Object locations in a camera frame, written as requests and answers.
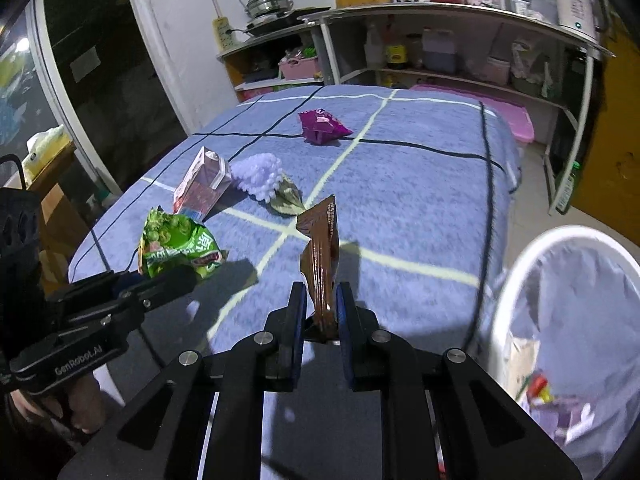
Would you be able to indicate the wooden door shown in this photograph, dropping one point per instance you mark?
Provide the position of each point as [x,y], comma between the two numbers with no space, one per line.
[615,160]

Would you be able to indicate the pink tub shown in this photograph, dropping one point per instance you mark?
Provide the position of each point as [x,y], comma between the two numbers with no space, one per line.
[497,70]

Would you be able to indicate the white round bin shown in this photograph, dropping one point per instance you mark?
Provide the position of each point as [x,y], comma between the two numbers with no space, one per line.
[505,310]

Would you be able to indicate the white plastic bin liner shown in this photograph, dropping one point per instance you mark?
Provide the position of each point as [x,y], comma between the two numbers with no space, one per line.
[590,310]

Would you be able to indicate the person's left hand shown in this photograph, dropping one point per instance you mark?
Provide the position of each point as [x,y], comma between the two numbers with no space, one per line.
[85,402]

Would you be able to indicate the brown snack wrapper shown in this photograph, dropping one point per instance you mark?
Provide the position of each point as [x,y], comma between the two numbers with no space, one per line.
[320,260]

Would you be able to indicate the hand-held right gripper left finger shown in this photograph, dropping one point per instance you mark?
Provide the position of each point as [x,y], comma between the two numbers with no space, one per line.
[292,330]

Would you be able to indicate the black induction cooker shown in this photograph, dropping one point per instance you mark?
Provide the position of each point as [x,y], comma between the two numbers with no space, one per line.
[272,22]

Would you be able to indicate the green plastic bottle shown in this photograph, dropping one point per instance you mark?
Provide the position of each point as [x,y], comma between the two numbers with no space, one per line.
[567,190]

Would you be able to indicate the steel pot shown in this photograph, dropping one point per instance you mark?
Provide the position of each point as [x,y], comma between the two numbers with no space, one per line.
[267,2]

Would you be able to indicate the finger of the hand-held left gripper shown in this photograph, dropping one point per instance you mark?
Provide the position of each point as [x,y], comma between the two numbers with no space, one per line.
[165,282]
[95,282]

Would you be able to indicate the beige paper wrapper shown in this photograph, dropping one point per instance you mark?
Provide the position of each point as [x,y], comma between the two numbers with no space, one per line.
[520,360]

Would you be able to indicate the red round cup lid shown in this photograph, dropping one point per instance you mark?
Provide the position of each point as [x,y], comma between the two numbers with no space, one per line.
[540,387]

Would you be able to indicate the pink lidded storage box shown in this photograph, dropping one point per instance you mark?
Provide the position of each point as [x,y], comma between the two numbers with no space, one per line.
[500,112]

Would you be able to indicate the wooden side table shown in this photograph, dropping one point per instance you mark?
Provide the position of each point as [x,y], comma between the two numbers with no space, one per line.
[55,205]

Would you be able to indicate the white plastic bags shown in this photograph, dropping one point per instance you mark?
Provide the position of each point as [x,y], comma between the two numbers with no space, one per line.
[530,67]

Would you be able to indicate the purple snack packet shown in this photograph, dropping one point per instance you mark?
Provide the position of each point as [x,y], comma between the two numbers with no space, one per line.
[322,127]

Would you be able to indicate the white plastic bottle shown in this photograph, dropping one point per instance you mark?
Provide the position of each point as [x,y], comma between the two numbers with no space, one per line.
[372,47]

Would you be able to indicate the white foam fruit net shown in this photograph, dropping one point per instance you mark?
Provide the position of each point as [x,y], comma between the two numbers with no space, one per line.
[257,177]

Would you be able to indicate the silver foil wrapper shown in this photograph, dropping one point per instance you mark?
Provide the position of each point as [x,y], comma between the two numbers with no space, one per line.
[287,197]

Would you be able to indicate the green snack packet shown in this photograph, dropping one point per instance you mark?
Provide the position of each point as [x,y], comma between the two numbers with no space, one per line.
[175,247]

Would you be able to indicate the yellow power strip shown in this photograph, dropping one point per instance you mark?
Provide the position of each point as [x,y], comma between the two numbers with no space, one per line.
[222,35]

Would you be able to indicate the white electric kettle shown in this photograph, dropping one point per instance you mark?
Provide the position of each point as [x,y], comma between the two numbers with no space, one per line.
[575,2]

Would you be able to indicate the yellow tissue pack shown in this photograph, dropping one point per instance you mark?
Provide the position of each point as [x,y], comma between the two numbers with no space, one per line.
[45,147]

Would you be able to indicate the dark glass door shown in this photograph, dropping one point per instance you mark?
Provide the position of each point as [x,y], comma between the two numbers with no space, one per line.
[100,60]

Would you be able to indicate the blue checked blanket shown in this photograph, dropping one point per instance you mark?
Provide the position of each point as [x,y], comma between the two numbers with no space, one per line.
[410,200]

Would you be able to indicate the dark liquid jug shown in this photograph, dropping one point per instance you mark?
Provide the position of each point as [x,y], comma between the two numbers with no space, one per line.
[439,50]

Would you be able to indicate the tall white shelf unit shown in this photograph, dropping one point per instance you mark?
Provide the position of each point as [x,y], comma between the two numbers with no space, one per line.
[450,10]

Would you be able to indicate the low white shelf unit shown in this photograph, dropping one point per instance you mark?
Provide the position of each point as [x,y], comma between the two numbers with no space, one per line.
[260,42]

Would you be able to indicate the pink plastic basket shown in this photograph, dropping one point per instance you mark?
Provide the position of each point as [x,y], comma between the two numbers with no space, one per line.
[297,67]

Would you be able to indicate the pink drink carton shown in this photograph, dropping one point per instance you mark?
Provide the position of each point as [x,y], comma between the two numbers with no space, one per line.
[202,187]

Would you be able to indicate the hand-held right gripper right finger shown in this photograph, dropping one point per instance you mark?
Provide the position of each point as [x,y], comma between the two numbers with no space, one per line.
[350,330]

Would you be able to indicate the yellow label sauce bottle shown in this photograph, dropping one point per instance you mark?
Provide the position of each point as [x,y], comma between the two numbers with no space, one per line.
[396,52]

